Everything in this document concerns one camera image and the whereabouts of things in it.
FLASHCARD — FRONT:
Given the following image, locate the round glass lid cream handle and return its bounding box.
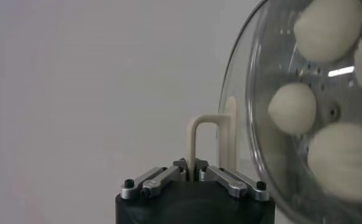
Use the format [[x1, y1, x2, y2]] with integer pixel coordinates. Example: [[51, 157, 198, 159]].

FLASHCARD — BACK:
[[185, 0, 362, 224]]

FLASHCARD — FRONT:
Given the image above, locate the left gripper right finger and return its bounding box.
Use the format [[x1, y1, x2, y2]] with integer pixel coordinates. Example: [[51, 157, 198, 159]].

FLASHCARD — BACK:
[[194, 158, 270, 202]]

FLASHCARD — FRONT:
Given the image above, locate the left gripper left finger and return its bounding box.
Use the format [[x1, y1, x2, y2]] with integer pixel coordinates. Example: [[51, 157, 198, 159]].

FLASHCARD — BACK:
[[119, 158, 188, 200]]

